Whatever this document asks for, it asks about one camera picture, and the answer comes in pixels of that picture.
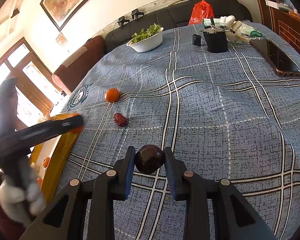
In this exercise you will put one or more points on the orange tangerine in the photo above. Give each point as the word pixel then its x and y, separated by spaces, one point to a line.
pixel 45 162
pixel 112 95

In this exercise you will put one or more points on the black gripper on sofa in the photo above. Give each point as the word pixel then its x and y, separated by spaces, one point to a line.
pixel 122 21
pixel 135 14

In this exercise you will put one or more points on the red plastic bag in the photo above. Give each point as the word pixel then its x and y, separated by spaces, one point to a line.
pixel 200 11

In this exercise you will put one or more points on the small wall plaque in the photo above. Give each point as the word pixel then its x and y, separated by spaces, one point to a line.
pixel 61 40

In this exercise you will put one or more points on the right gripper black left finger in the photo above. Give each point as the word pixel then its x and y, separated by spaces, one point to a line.
pixel 64 217

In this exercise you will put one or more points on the black gripper on sofa left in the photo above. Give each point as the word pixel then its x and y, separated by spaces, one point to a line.
pixel 122 21

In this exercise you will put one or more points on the wooden glass door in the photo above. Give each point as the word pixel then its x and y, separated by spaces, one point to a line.
pixel 37 94

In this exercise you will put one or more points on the small black box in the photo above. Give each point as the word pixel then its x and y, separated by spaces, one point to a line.
pixel 197 40

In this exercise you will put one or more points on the white gloved left hand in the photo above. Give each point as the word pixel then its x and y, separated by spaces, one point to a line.
pixel 20 204

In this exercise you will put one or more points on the black smartphone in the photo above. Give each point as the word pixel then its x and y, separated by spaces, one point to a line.
pixel 278 59

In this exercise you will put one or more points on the dark plum fruit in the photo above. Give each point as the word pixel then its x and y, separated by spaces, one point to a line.
pixel 148 159

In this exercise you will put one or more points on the red date fruit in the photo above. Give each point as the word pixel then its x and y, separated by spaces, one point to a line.
pixel 119 120

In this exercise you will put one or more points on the white robot hand toy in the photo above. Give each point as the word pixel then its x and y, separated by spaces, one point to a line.
pixel 236 31

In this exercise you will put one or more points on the wooden cabinet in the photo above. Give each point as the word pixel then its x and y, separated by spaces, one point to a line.
pixel 285 24

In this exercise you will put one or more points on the black gripper on sofa right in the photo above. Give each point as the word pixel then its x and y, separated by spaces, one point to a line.
pixel 135 14

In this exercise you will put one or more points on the black cylindrical cup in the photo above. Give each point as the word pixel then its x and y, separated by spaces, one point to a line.
pixel 216 41

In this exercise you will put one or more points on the brown armchair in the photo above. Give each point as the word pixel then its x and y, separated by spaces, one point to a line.
pixel 72 71

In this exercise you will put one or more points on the blue plaid tablecloth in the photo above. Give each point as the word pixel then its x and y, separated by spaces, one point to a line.
pixel 225 115

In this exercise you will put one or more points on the white tray with yellow rim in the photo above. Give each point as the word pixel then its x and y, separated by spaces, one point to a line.
pixel 58 149

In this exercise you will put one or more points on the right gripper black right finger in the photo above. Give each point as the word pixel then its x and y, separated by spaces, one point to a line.
pixel 233 216

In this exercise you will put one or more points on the black leather sofa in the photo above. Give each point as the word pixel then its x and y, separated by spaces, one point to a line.
pixel 173 16

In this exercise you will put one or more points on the white bowl of greens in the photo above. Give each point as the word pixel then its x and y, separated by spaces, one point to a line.
pixel 146 40

